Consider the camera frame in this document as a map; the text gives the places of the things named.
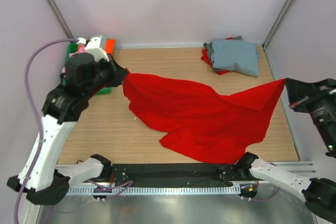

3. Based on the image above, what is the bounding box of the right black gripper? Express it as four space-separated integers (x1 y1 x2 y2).
281 76 336 152

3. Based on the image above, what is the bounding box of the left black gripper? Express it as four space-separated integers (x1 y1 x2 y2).
82 54 128 100

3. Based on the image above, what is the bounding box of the red t-shirt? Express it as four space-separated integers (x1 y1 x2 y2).
123 73 285 164
201 37 233 75

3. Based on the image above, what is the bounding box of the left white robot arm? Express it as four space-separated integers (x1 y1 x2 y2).
7 53 129 206

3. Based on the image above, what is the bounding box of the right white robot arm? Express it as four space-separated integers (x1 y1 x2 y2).
235 78 335 223

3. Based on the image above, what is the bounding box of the orange t-shirt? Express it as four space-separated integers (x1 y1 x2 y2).
105 39 116 54

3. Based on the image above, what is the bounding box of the pink t-shirt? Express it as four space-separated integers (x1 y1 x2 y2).
66 44 85 61

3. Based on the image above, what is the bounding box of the green plastic bin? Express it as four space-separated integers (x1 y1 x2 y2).
66 42 111 95

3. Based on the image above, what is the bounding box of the folded grey-blue t-shirt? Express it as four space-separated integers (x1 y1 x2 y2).
211 39 259 78

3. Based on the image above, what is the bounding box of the folded red t-shirt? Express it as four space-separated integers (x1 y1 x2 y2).
201 37 233 75

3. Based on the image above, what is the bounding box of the folded dark grey t-shirt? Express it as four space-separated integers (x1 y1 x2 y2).
201 36 243 75

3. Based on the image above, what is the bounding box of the right aluminium rail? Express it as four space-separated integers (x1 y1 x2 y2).
274 161 316 177

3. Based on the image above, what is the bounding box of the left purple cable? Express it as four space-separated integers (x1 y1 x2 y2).
13 39 133 224

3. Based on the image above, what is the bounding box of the right aluminium corner post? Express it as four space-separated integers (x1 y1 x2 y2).
263 0 295 50

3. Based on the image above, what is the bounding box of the aluminium corner post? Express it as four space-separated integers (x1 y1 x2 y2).
263 0 295 50
46 0 74 38

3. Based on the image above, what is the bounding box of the left aluminium corner post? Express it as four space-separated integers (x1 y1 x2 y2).
46 0 74 38

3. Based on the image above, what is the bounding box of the slotted cable duct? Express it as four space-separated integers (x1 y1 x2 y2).
67 184 241 196

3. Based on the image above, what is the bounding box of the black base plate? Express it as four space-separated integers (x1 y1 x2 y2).
111 163 254 188

